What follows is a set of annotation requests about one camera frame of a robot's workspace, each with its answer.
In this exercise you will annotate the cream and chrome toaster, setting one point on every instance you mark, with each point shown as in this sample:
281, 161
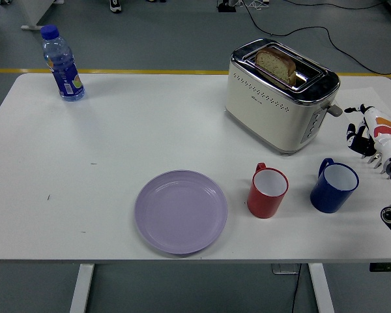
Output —
264, 111

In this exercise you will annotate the black table control panel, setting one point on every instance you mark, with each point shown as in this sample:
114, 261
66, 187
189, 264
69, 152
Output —
386, 267

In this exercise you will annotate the blue water bottle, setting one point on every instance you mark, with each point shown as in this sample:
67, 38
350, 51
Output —
65, 71

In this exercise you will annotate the purple plate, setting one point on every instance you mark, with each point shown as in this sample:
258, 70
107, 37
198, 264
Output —
181, 212

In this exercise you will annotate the blue mug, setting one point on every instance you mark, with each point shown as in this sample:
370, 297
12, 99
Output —
327, 199

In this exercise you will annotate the white paper sheet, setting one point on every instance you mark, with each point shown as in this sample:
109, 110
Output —
368, 94

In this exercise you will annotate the white desk foot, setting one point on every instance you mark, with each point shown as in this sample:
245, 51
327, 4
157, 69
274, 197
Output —
36, 16

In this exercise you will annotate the red mug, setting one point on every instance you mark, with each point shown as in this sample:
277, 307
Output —
264, 203

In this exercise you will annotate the person's black white shoe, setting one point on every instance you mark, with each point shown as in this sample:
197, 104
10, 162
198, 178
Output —
115, 6

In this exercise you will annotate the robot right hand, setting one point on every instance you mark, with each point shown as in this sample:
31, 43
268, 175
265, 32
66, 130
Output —
384, 133

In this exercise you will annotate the white table leg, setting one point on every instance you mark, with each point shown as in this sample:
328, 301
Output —
81, 287
321, 287

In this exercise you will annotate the clear plastic bracket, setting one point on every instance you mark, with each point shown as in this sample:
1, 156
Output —
281, 269

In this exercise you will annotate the black power strip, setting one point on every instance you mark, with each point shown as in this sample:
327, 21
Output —
226, 7

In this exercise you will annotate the bread slice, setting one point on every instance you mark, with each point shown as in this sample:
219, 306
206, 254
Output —
275, 65

